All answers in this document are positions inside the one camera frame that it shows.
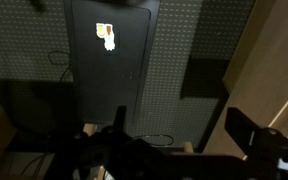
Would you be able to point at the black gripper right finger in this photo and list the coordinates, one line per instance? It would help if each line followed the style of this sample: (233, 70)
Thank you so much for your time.
(240, 130)

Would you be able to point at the black case with sticker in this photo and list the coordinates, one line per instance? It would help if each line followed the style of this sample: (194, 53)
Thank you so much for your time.
(94, 83)

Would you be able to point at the wooden drawer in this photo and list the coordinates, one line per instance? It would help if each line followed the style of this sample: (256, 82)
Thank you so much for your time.
(267, 66)
(240, 40)

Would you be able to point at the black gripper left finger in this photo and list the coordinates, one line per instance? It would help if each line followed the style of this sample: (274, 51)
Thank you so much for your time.
(120, 118)

